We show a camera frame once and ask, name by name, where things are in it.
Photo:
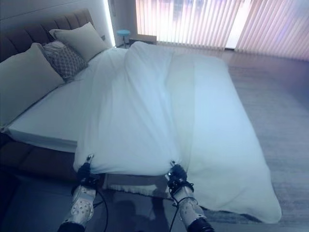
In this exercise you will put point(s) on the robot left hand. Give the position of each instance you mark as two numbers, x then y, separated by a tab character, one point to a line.
84	169

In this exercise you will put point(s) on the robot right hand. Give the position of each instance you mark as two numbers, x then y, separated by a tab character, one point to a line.
178	171

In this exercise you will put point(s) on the white duvet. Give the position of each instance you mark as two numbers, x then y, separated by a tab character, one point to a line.
164	116

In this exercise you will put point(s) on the robot left arm silver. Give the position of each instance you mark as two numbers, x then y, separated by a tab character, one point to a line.
79	203

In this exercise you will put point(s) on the robot right arm silver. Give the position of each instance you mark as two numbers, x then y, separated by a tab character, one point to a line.
188	205

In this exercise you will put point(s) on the white mattress with sheet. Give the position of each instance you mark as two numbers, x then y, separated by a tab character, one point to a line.
55	113

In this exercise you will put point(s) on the large beige pillow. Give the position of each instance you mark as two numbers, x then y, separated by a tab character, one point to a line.
80	39
23	79

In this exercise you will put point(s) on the grey patterned cushion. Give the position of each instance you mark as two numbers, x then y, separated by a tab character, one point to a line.
64	58

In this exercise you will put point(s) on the blue round stool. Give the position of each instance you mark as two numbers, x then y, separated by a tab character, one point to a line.
123	33

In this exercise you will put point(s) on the brown upholstered headboard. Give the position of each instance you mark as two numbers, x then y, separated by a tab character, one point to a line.
36	29

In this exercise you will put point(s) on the vertical window blinds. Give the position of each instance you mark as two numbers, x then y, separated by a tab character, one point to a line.
217	21

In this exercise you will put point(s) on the brown bed frame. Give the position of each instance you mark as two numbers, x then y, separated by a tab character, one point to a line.
36	162

